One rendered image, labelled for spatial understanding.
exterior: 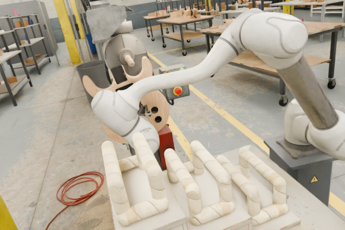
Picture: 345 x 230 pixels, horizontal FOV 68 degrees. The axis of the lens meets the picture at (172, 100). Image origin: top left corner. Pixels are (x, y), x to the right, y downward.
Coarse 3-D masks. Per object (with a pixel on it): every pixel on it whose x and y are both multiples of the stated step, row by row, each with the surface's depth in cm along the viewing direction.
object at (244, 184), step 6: (222, 156) 80; (222, 162) 78; (228, 162) 77; (228, 168) 75; (234, 168) 74; (234, 174) 72; (240, 174) 72; (234, 180) 72; (240, 180) 70; (246, 180) 69; (240, 186) 69; (246, 186) 67; (252, 186) 66; (246, 192) 66; (252, 192) 65; (258, 192) 65
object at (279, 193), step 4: (276, 188) 68; (280, 188) 67; (284, 188) 67; (276, 192) 68; (280, 192) 68; (284, 192) 68; (276, 196) 69; (280, 196) 68; (284, 196) 68; (276, 200) 69; (280, 200) 69; (284, 200) 69
